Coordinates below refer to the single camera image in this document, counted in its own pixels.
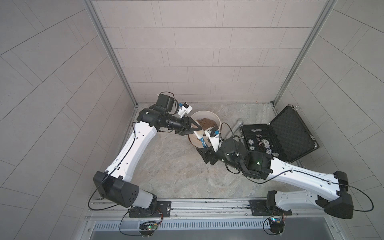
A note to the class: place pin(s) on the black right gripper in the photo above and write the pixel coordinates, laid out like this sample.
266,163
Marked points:
210,153

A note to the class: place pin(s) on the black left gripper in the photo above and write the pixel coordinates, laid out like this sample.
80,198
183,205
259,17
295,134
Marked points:
184,125

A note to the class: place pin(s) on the cream ceramic pot with soil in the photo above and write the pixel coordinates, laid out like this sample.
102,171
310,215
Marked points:
207,119

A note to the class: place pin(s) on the blue white scrub brush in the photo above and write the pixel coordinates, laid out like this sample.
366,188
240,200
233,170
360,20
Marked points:
200,136

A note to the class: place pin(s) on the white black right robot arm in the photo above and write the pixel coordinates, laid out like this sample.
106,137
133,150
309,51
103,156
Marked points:
327,192

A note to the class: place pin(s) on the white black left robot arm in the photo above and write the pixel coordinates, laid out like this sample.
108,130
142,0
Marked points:
114,183

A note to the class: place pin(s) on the grey metal cylinder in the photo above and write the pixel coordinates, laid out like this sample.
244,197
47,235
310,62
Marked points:
233,129

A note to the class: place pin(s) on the open black foam-lined case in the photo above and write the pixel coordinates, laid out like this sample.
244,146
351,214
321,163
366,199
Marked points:
286,137

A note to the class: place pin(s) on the left green circuit board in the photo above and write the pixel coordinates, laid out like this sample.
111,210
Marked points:
148,228

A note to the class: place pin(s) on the green circuit board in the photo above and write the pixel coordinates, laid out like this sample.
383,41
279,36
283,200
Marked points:
277,225
148,228

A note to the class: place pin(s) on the right green circuit board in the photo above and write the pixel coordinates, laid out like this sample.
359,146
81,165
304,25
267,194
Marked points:
277,225

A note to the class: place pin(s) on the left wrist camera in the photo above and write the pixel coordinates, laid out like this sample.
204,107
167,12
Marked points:
184,109

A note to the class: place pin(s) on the aluminium rail frame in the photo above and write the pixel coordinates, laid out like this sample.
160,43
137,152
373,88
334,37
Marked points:
181,209

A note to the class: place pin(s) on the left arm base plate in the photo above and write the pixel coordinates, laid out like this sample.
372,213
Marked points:
157,210

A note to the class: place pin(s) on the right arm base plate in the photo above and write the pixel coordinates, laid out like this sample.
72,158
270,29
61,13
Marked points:
260,208

